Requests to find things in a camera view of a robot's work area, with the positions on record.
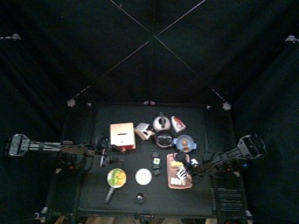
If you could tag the red white toy carton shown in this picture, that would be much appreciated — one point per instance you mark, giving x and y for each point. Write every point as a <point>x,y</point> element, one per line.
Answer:
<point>178,125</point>

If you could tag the grey frame corner clamp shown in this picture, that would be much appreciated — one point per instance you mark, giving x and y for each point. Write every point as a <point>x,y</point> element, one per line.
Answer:
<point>291,38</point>
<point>226,106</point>
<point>15,37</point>
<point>71,102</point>

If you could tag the white round plate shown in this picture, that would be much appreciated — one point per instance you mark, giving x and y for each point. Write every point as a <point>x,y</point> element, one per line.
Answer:
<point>143,176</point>

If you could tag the black tripod stand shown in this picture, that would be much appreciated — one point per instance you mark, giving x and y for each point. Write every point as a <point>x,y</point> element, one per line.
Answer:
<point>175,57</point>

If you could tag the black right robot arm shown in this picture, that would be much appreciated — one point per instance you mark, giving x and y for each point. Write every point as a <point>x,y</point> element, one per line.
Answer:
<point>234,153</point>

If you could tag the dark round toy piece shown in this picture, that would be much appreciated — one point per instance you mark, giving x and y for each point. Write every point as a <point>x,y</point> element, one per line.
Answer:
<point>179,157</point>

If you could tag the brown wooden cutting board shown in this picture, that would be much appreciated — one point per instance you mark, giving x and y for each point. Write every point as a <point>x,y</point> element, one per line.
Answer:
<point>171,175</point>

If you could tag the brown toy egg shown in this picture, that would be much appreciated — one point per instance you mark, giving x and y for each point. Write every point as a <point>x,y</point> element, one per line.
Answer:
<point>184,143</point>

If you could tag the sushi toy cube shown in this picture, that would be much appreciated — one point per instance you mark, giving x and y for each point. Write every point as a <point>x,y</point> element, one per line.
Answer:
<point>155,155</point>
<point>156,172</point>
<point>156,161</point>
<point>156,167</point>

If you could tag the grey blue toy bowl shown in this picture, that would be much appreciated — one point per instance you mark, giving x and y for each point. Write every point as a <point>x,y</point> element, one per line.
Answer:
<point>191,140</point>

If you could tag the cream wooden knife block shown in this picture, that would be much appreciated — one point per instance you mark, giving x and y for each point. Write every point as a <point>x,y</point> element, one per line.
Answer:
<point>141,130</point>

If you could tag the white sliced toy food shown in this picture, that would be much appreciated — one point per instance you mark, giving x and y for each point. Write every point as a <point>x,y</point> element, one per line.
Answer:
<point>178,181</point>

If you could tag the black base plate white text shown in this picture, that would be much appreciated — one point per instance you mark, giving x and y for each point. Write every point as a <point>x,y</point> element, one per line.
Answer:
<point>230,198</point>

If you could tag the yellow topped white sushi toy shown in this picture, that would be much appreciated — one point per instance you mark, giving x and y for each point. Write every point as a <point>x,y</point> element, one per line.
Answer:
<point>176,164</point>

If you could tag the yellow green toy vegetable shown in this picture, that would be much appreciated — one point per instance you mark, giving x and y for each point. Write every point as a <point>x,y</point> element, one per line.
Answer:
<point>113,178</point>

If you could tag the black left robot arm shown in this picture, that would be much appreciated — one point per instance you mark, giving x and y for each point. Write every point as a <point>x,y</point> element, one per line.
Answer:
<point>43,145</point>

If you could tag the black cloth backdrop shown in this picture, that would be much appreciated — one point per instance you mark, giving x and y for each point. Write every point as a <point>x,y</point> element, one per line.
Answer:
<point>57,58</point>

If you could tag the wooden red toy toaster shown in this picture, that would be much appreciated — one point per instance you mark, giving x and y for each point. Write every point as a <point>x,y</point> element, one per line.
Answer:
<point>123,131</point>

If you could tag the cream toy frying pan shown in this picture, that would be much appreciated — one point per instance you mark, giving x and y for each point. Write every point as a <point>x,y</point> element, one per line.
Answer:
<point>109,193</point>

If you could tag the orange toy food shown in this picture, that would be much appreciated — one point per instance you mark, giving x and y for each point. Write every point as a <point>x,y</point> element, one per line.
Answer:
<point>121,176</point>

